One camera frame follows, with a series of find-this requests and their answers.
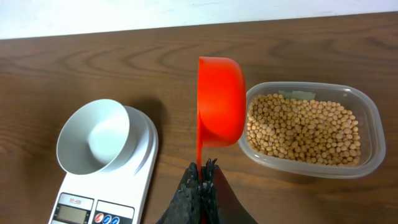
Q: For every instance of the yellow soybeans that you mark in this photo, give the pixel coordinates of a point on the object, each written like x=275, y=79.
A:
x=315, y=132

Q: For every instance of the white digital kitchen scale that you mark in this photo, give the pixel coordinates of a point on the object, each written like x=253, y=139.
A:
x=118, y=196

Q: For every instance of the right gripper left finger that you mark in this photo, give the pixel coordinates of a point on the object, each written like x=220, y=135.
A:
x=185, y=206

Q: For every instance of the grey round bowl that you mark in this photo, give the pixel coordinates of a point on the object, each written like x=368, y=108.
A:
x=98, y=137

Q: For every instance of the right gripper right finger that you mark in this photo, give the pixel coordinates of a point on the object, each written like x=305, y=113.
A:
x=220, y=204

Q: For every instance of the red measuring scoop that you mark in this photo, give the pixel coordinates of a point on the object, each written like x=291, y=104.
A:
x=221, y=106

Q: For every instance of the clear plastic container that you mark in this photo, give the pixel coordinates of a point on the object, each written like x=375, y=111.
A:
x=373, y=145

